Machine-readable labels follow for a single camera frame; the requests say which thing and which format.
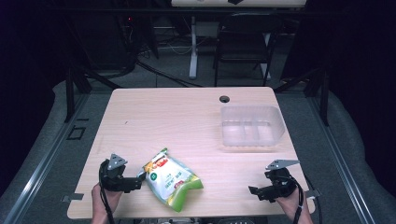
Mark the clear plastic container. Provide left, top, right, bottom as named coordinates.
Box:
left=219, top=105, right=287, bottom=147

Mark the white desk leg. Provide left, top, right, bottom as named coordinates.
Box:
left=188, top=15, right=200, bottom=80

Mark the white and green snack packet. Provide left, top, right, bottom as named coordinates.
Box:
left=142, top=147, right=205, bottom=214

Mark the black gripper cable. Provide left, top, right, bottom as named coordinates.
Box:
left=289, top=176, right=305, bottom=224
left=98, top=160, right=117, bottom=224

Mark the person's left hand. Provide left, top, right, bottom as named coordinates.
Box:
left=91, top=182, right=123, bottom=217

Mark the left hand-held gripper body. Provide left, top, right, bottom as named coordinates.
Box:
left=99, top=153, right=140, bottom=193

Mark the black floor cable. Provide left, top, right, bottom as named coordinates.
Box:
left=135, top=60, right=205, bottom=89

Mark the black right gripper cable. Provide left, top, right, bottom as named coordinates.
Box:
left=289, top=176, right=305, bottom=224

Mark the grey metal table bracket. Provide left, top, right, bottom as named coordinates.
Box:
left=305, top=188, right=322, bottom=200
left=61, top=192, right=85, bottom=203

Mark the black metal stand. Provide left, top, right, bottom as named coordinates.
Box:
left=273, top=65, right=331, bottom=127
left=63, top=60, right=123, bottom=124

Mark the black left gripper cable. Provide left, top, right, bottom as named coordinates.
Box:
left=98, top=160, right=117, bottom=224

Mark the person's right hand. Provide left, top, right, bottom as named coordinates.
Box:
left=275, top=186, right=308, bottom=219

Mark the grey metal floor rail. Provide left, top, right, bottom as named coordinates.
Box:
left=2, top=92, right=90, bottom=224
left=306, top=94, right=376, bottom=224

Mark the black chair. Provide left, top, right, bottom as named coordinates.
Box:
left=213, top=12, right=283, bottom=88

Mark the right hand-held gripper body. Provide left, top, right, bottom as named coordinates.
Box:
left=263, top=159, right=301, bottom=203

